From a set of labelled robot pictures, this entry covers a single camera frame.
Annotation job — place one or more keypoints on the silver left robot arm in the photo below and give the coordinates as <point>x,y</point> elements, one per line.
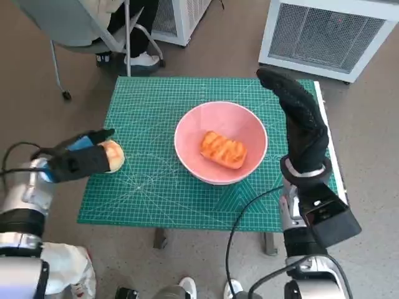
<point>28,193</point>

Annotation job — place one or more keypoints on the small white mesh cabinet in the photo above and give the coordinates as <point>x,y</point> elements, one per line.
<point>180,18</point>

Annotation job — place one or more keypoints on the pink bowl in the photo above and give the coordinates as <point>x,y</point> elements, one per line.
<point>218,118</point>

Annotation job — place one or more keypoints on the bare left robot hand, blue tape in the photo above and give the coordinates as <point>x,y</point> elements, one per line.
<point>81,162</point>

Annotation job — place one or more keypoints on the large white mesh cabinet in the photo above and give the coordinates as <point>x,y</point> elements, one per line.
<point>327,40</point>

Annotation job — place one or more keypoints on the person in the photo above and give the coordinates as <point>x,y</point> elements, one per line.
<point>140,34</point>

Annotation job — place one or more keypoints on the green cutting mat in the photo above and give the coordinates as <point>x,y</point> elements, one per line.
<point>149,199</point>

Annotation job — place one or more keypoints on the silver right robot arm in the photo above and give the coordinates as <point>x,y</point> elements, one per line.
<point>300,246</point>

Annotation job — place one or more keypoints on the grey chair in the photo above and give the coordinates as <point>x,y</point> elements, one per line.
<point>71,21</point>

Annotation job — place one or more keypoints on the dark table leg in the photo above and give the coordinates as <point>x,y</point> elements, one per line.
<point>160,239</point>
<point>270,244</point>

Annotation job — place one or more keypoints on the white plastic bag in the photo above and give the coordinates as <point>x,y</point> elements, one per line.
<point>68,271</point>

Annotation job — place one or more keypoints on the round bread bun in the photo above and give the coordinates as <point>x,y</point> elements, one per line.
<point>117,155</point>

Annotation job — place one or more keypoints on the right robot hand, black glove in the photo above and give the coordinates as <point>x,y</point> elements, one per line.
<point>305,130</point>

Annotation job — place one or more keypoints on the rectangular toasted bread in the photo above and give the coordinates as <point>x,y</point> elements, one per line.
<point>223,149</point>

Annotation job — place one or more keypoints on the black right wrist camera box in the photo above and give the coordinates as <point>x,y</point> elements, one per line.
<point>333,218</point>

